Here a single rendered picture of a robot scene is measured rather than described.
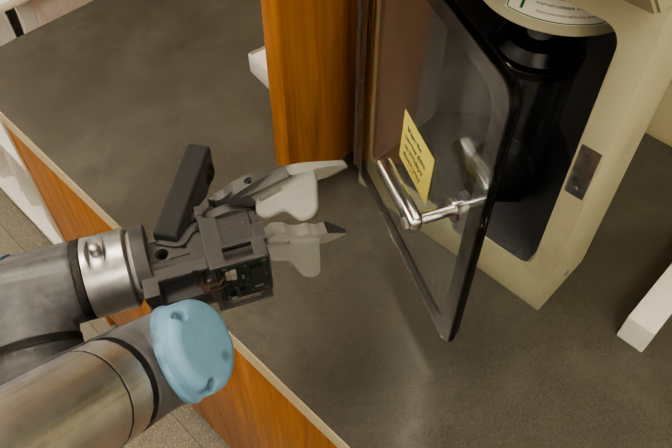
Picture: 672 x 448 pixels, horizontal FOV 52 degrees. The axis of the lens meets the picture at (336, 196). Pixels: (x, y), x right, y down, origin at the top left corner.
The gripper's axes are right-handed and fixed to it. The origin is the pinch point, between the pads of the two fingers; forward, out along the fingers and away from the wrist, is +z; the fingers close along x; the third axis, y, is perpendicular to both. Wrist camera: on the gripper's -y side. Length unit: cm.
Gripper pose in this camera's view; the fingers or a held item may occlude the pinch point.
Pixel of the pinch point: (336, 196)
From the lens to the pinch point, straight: 68.5
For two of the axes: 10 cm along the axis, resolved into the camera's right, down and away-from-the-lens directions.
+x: 0.0, -6.4, -7.7
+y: 3.2, 7.3, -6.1
